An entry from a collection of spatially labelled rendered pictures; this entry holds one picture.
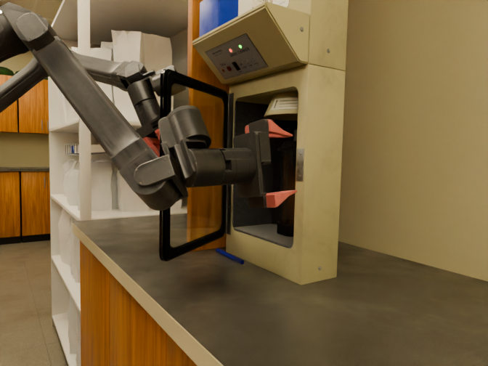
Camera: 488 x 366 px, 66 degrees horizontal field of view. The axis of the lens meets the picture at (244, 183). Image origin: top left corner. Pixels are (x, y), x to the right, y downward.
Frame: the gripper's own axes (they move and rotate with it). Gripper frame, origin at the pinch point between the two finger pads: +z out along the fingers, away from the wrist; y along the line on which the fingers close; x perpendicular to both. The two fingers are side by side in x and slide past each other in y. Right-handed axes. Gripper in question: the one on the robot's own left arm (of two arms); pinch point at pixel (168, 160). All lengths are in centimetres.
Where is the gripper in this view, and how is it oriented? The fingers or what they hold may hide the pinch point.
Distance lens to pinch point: 89.8
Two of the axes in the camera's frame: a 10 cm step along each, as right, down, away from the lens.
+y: -8.4, 4.2, 3.3
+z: 4.0, 9.1, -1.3
